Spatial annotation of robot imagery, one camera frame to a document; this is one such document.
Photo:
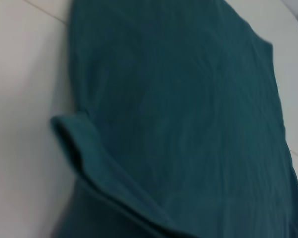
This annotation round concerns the teal blue shirt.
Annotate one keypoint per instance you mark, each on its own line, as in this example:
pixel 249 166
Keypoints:
pixel 178 119

